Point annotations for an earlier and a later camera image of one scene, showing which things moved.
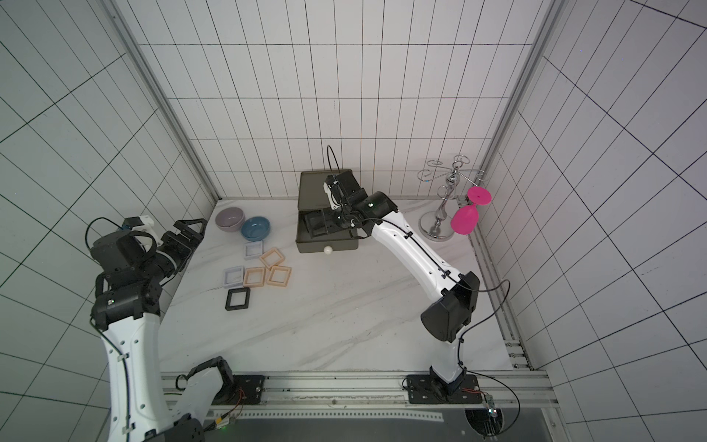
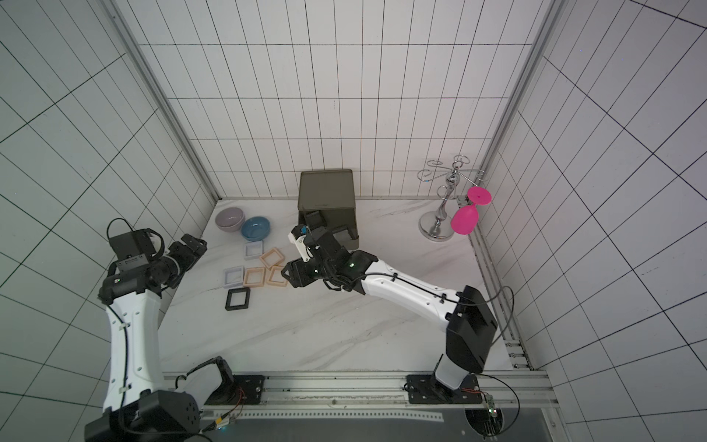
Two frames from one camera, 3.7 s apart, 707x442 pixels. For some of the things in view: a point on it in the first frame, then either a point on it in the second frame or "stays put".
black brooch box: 316,223 -> 343,234
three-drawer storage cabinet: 318,226 stays put
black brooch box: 244,306 stays put
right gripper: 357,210 -> 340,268
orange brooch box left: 254,276 stays put
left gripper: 185,247 -> 181,251
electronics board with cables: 231,416 stays put
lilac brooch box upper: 254,250 stays put
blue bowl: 255,228 stays put
